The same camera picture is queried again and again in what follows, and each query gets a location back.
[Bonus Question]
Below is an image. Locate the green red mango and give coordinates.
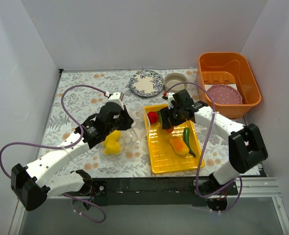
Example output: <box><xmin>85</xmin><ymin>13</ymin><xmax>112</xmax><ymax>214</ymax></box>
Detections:
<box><xmin>164</xmin><ymin>127</ymin><xmax>174</xmax><ymax>134</ymax></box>

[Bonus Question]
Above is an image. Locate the clear zip top bag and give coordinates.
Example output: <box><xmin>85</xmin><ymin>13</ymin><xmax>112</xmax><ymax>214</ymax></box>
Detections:
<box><xmin>100</xmin><ymin>105</ymin><xmax>150</xmax><ymax>156</ymax></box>

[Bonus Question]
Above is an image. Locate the yellow pear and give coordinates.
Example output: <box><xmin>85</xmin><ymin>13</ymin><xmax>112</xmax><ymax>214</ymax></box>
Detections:
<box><xmin>104</xmin><ymin>140</ymin><xmax>121</xmax><ymax>155</ymax></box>

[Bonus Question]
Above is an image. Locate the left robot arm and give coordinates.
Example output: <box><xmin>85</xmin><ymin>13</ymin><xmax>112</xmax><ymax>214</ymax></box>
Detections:
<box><xmin>11</xmin><ymin>102</ymin><xmax>133</xmax><ymax>211</ymax></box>

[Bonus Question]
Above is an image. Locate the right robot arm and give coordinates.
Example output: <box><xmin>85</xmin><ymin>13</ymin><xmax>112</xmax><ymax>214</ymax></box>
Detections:
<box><xmin>159</xmin><ymin>90</ymin><xmax>268</xmax><ymax>198</ymax></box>

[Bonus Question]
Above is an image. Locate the red pomegranate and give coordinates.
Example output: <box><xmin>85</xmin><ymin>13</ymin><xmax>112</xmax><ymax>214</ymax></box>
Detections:
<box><xmin>147</xmin><ymin>111</ymin><xmax>159</xmax><ymax>124</ymax></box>

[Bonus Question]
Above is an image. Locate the green chili pepper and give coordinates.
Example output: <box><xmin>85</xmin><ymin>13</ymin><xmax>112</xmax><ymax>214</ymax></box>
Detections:
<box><xmin>183</xmin><ymin>127</ymin><xmax>196</xmax><ymax>157</ymax></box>

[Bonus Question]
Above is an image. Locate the orange mango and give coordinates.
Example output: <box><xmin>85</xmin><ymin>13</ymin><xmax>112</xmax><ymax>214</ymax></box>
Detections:
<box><xmin>169</xmin><ymin>136</ymin><xmax>189</xmax><ymax>156</ymax></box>

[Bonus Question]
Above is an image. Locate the beige ceramic bowl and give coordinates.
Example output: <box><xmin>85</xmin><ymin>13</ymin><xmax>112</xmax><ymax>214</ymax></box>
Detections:
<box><xmin>164</xmin><ymin>73</ymin><xmax>188</xmax><ymax>93</ymax></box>

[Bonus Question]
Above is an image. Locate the blue floral plate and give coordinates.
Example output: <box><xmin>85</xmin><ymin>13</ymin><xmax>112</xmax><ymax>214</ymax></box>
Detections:
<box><xmin>129</xmin><ymin>70</ymin><xmax>164</xmax><ymax>97</ymax></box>

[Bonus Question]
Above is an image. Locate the yellow plastic tray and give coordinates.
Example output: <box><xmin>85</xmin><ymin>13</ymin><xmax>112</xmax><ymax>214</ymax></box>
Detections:
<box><xmin>143</xmin><ymin>115</ymin><xmax>201</xmax><ymax>174</ymax></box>

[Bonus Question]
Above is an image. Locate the floral tablecloth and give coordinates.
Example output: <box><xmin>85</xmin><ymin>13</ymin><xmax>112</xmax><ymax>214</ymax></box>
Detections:
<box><xmin>34</xmin><ymin>68</ymin><xmax>257</xmax><ymax>179</ymax></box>

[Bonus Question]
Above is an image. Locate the pink dotted plate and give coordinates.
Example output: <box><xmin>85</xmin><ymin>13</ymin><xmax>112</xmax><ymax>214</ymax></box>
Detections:
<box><xmin>207</xmin><ymin>84</ymin><xmax>243</xmax><ymax>105</ymax></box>

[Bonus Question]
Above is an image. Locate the orange plastic basin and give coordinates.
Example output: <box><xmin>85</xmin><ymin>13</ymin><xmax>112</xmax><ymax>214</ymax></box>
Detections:
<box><xmin>196</xmin><ymin>52</ymin><xmax>262</xmax><ymax>118</ymax></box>

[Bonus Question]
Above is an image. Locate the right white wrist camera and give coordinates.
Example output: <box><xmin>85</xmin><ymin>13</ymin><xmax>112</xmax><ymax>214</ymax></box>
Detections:
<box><xmin>162</xmin><ymin>91</ymin><xmax>176</xmax><ymax>109</ymax></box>

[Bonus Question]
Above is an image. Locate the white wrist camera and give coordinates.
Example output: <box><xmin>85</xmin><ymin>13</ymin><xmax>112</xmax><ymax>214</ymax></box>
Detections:
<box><xmin>162</xmin><ymin>91</ymin><xmax>176</xmax><ymax>109</ymax></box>
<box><xmin>107</xmin><ymin>92</ymin><xmax>124</xmax><ymax>110</ymax></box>

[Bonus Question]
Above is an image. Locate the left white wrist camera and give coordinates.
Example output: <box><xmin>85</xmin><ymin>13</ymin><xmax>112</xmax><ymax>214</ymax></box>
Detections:
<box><xmin>107</xmin><ymin>92</ymin><xmax>124</xmax><ymax>110</ymax></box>

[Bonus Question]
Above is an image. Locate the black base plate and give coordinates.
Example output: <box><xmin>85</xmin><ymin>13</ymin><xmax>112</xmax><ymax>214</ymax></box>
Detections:
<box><xmin>63</xmin><ymin>176</ymin><xmax>239</xmax><ymax>208</ymax></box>

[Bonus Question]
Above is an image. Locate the aluminium rail frame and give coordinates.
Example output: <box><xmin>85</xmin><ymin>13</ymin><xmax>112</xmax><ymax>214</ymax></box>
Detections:
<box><xmin>10</xmin><ymin>177</ymin><xmax>289</xmax><ymax>235</ymax></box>

